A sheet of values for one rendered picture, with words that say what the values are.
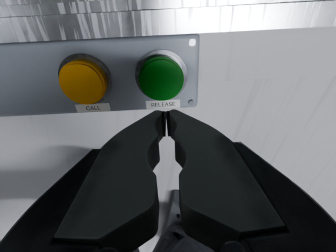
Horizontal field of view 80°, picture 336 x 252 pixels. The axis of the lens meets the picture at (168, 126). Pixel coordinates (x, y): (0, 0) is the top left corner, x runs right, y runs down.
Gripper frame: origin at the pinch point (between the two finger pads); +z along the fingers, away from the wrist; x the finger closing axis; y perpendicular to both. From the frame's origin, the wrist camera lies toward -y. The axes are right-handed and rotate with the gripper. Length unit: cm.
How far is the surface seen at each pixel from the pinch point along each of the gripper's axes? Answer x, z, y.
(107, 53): -4.8, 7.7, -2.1
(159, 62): -0.3, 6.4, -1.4
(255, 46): 12.4, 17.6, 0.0
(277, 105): 17.6, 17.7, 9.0
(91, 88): -6.5, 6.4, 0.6
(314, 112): 24.0, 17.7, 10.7
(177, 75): 1.1, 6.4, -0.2
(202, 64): 5.4, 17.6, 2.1
